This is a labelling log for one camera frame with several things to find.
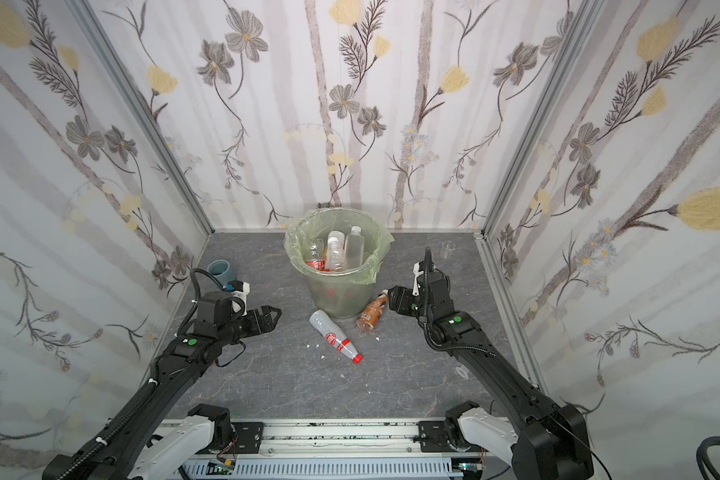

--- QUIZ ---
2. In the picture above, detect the orange brown coffee bottle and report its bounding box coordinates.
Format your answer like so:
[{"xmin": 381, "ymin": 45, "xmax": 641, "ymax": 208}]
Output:
[{"xmin": 356, "ymin": 290, "xmax": 389, "ymax": 331}]

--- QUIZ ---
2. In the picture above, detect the frosted clear square bottle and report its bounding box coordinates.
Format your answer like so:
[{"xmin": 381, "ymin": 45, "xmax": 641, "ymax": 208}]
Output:
[{"xmin": 345, "ymin": 226, "xmax": 365, "ymax": 270}]

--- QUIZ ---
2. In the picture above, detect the clear bottle red cap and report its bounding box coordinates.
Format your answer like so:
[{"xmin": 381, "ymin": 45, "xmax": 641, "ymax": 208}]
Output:
[
  {"xmin": 327, "ymin": 230, "xmax": 345, "ymax": 246},
  {"xmin": 309, "ymin": 310, "xmax": 363, "ymax": 364}
]

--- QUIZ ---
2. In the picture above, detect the red label yellow cap bottle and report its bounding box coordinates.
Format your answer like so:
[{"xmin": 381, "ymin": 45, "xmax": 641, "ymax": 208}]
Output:
[{"xmin": 305, "ymin": 238, "xmax": 326, "ymax": 271}]

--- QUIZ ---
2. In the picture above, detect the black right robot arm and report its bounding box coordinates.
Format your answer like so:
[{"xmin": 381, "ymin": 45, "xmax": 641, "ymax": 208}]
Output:
[{"xmin": 389, "ymin": 252, "xmax": 594, "ymax": 479}]

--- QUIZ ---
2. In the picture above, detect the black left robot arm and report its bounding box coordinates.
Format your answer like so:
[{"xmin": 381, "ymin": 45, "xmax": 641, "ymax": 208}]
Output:
[{"xmin": 42, "ymin": 268, "xmax": 282, "ymax": 479}]

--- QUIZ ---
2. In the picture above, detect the green mesh waste bin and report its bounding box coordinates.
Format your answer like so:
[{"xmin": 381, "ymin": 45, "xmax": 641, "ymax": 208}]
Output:
[{"xmin": 299, "ymin": 239, "xmax": 376, "ymax": 318}]

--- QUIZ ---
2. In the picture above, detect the green plastic bin liner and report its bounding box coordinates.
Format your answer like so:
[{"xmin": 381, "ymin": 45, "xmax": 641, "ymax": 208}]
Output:
[{"xmin": 284, "ymin": 207, "xmax": 394, "ymax": 285}]

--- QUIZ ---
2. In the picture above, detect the teal ceramic cup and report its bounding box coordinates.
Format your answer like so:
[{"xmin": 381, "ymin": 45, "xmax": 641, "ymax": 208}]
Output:
[{"xmin": 207, "ymin": 259, "xmax": 237, "ymax": 286}]

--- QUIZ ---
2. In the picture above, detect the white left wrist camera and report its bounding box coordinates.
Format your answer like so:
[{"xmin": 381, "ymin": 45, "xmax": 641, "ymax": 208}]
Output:
[{"xmin": 225, "ymin": 280, "xmax": 250, "ymax": 314}]

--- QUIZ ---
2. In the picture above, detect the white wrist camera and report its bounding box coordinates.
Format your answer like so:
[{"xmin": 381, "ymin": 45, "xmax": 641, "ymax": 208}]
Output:
[
  {"xmin": 412, "ymin": 261, "xmax": 423, "ymax": 297},
  {"xmin": 225, "ymin": 280, "xmax": 250, "ymax": 314}
]

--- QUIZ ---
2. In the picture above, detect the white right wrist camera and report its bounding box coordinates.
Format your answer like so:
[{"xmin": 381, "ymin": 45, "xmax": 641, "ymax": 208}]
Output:
[{"xmin": 412, "ymin": 261, "xmax": 423, "ymax": 297}]

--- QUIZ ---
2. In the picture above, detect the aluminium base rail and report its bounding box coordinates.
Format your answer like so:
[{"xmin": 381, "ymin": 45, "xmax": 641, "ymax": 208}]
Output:
[{"xmin": 89, "ymin": 416, "xmax": 595, "ymax": 480}]

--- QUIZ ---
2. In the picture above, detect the black cable bottom right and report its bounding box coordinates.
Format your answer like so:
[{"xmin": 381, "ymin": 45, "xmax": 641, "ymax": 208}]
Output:
[{"xmin": 695, "ymin": 433, "xmax": 720, "ymax": 480}]

